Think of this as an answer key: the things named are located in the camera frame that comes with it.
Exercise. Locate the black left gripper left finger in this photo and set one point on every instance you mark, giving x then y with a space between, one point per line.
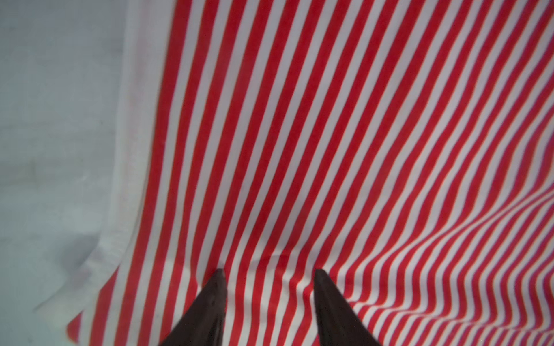
203 322

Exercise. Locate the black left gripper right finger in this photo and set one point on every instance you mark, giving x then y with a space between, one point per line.
337 324

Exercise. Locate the red white striped tank top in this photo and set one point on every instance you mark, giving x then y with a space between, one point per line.
405 147

